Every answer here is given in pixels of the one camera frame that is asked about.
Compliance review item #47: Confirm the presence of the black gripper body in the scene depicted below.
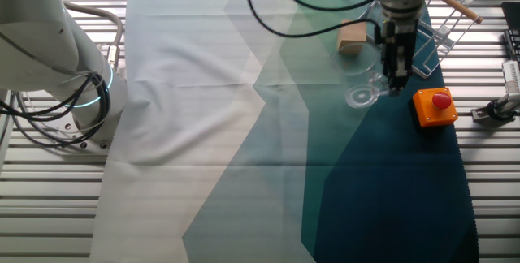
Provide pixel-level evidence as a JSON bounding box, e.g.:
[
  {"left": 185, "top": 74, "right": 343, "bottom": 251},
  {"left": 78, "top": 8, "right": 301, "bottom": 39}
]
[{"left": 374, "top": 10, "right": 420, "bottom": 71}]

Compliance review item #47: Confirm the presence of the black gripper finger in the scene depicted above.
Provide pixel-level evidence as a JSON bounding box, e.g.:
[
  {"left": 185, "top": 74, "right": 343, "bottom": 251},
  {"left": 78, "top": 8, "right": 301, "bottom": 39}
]
[
  {"left": 382, "top": 58, "right": 399, "bottom": 97},
  {"left": 396, "top": 58, "right": 414, "bottom": 96}
]

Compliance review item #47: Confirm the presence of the clear glass cup with handle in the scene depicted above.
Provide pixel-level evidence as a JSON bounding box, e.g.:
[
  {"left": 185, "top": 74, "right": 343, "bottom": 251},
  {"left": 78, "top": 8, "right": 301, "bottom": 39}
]
[{"left": 332, "top": 41, "right": 392, "bottom": 110}]

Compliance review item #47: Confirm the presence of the wooden rod of rack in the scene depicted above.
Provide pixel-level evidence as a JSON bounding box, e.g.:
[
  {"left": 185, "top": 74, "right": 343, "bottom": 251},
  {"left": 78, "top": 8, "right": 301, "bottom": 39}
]
[{"left": 431, "top": 0, "right": 485, "bottom": 25}]

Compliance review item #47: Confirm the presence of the orange box with red button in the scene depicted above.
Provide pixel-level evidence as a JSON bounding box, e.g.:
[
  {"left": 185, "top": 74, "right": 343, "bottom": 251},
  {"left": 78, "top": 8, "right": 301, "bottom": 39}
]
[{"left": 409, "top": 86, "right": 460, "bottom": 129}]

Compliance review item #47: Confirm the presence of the small wooden block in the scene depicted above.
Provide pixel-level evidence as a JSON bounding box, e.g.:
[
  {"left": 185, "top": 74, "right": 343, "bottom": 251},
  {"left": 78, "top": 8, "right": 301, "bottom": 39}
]
[{"left": 336, "top": 19, "right": 368, "bottom": 56}]

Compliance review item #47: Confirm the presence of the black keyboard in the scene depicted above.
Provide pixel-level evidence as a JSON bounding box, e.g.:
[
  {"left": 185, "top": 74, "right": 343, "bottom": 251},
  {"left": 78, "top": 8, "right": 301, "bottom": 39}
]
[{"left": 500, "top": 1, "right": 520, "bottom": 62}]

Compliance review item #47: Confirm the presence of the blue green white tablecloth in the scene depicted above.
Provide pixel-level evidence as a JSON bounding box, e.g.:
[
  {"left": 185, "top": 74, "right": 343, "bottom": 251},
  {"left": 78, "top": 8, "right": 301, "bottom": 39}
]
[{"left": 89, "top": 0, "right": 480, "bottom": 263}]

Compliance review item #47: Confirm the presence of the white wire cup rack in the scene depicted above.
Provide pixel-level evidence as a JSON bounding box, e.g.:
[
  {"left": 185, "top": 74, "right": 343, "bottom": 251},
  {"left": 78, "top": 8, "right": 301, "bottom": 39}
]
[{"left": 357, "top": 0, "right": 477, "bottom": 80}]

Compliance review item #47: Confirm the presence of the silver depth camera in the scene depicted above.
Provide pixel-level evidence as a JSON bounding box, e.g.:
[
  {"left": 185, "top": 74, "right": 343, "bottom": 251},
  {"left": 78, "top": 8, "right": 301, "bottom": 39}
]
[{"left": 501, "top": 60, "right": 520, "bottom": 94}]

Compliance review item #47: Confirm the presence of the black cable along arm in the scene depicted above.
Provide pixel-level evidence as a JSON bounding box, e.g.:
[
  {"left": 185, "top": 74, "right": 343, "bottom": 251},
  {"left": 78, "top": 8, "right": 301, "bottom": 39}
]
[{"left": 244, "top": 0, "right": 420, "bottom": 40}]

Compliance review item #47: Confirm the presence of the grey hose with connector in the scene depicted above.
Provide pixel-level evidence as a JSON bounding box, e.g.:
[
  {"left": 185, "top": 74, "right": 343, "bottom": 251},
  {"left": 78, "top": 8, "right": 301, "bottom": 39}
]
[{"left": 63, "top": 2, "right": 125, "bottom": 72}]

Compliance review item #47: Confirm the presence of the black cable bundle at base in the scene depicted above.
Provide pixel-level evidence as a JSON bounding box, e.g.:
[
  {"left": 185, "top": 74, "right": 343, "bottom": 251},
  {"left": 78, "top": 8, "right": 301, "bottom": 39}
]
[{"left": 0, "top": 71, "right": 111, "bottom": 149}]

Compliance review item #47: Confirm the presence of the metal base plate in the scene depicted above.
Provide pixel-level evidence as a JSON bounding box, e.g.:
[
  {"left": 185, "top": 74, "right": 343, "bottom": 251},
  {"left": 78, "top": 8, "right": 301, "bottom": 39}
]
[{"left": 55, "top": 110, "right": 113, "bottom": 150}]

